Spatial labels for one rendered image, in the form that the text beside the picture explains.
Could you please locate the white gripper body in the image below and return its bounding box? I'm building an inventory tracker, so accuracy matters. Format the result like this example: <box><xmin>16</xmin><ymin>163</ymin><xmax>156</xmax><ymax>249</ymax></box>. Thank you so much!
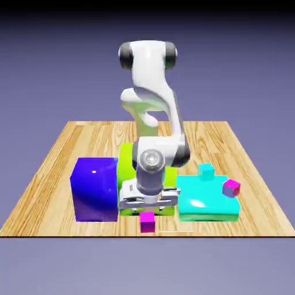
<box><xmin>119</xmin><ymin>180</ymin><xmax>181</xmax><ymax>210</ymax></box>

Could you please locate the small magenta cube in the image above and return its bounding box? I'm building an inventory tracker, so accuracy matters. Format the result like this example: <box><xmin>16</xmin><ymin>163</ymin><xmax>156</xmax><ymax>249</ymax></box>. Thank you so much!
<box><xmin>222</xmin><ymin>179</ymin><xmax>241</xmax><ymax>198</ymax></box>
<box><xmin>139</xmin><ymin>211</ymin><xmax>156</xmax><ymax>233</ymax></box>

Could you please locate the small cyan cube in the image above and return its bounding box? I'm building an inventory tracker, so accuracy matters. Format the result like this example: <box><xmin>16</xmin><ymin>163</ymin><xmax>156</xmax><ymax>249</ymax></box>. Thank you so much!
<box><xmin>198</xmin><ymin>163</ymin><xmax>215</xmax><ymax>181</ymax></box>

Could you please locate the large cyan box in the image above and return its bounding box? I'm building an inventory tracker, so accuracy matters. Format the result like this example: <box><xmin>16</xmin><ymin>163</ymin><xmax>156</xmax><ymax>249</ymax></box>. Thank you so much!
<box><xmin>176</xmin><ymin>175</ymin><xmax>241</xmax><ymax>222</ymax></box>

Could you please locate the large lime green box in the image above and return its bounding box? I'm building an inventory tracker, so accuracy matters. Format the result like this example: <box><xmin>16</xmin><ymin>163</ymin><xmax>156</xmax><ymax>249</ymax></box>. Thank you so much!
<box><xmin>116</xmin><ymin>142</ymin><xmax>178</xmax><ymax>217</ymax></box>

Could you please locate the large blue box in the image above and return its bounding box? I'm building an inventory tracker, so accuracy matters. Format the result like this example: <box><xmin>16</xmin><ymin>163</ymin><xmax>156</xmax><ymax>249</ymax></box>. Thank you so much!
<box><xmin>69</xmin><ymin>157</ymin><xmax>119</xmax><ymax>222</ymax></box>

